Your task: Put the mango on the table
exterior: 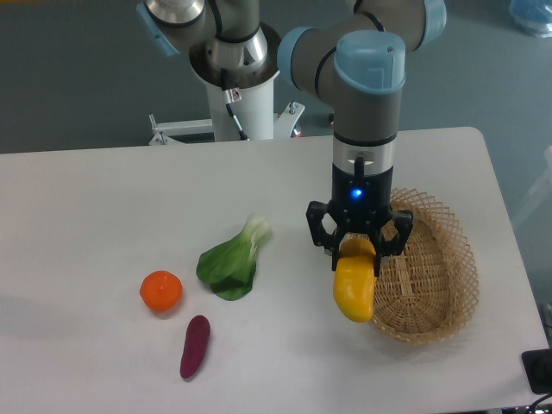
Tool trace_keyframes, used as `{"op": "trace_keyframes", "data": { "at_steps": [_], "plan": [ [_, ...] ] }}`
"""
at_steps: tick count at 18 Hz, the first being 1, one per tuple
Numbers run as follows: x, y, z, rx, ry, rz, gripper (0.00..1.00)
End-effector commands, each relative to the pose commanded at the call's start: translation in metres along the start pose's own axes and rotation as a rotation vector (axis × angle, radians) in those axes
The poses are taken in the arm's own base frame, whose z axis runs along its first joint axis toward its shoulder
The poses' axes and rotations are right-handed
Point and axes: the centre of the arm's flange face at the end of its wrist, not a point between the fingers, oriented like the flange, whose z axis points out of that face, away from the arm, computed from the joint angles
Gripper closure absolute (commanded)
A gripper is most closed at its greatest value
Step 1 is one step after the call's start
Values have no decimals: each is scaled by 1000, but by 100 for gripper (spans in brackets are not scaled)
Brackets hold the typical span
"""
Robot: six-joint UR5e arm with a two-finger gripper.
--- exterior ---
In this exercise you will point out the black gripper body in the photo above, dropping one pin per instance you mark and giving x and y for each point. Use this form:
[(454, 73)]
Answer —
[(360, 206)]

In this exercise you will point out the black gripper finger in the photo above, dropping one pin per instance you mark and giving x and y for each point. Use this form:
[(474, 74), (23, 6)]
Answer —
[(315, 213), (402, 222)]

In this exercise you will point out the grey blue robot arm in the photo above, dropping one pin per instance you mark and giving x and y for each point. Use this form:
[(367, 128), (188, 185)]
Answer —
[(357, 67)]

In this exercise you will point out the woven wicker basket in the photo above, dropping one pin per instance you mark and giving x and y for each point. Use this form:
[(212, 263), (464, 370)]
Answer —
[(429, 292)]

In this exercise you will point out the green bok choy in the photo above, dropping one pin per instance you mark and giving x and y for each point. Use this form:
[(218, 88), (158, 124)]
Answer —
[(229, 268)]

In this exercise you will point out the purple sweet potato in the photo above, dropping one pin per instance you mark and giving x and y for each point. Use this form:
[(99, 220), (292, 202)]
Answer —
[(197, 337)]

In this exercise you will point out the orange tangerine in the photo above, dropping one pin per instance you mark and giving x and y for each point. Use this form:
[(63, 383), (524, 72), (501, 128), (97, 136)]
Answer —
[(161, 291)]

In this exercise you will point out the black device at table edge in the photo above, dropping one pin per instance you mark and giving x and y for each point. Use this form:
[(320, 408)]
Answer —
[(537, 367)]

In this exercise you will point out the blue plastic bag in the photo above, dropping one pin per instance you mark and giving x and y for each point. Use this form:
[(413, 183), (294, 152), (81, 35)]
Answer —
[(534, 16)]

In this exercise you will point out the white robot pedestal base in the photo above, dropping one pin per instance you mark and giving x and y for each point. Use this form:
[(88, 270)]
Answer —
[(236, 114)]

